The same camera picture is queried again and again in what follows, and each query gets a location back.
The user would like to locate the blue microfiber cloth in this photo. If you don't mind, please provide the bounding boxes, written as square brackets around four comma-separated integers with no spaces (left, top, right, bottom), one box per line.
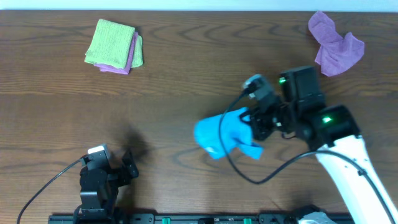
[193,107,263,159]

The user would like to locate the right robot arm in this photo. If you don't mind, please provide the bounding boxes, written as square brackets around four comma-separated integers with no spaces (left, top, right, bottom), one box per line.
[243,66,397,223]

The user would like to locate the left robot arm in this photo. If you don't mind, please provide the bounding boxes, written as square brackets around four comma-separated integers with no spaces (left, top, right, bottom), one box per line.
[72,150,139,224]

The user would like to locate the crumpled purple cloth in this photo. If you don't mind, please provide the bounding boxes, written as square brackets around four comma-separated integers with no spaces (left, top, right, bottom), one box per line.
[308,11,365,77]

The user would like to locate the folded pink cloth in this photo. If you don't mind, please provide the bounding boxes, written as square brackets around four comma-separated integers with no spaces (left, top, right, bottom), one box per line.
[94,32,139,75]

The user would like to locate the folded green cloth bottom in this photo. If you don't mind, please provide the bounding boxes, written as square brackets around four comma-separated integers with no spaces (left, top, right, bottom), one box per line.
[131,35,144,68]

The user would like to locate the folded green cloth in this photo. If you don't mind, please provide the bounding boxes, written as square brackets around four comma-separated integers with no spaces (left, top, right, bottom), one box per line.
[131,35,144,68]
[85,19,135,68]

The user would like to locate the folded green cloth top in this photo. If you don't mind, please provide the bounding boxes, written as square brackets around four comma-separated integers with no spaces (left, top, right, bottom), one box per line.
[85,19,135,68]

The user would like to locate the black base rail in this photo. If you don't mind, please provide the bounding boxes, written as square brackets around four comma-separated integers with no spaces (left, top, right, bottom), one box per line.
[48,213,354,224]

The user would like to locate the right black cable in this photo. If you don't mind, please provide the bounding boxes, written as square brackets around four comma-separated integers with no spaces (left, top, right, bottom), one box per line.
[218,91,397,224]

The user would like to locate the black cable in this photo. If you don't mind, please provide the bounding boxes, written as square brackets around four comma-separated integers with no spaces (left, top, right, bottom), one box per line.
[17,157,86,224]
[218,91,397,224]

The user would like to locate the left black cable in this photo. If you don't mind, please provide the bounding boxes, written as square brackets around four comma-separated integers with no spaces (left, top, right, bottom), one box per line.
[17,157,86,224]

